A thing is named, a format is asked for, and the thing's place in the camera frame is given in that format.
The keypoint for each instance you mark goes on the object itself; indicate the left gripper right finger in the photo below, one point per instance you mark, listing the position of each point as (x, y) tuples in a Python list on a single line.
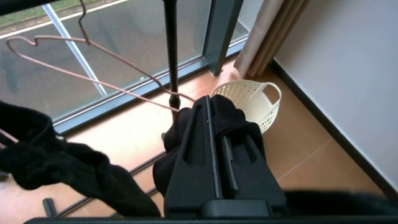
[(255, 183)]

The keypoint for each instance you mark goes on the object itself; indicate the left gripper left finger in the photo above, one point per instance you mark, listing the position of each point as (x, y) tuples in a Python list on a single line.
[(192, 174)]

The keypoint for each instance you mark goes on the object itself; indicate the black garment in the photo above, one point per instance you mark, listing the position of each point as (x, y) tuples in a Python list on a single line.
[(230, 118)]

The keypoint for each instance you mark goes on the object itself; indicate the black shorts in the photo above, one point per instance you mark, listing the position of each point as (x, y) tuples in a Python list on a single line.
[(62, 165)]

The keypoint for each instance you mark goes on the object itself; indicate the white laundry basket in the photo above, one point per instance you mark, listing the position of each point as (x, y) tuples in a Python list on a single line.
[(248, 96)]

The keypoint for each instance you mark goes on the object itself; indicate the black clothes rack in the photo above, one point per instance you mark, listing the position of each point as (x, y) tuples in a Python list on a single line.
[(171, 46)]

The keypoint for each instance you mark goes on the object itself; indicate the beige curtain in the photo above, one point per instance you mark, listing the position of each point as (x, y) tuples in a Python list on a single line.
[(267, 37)]

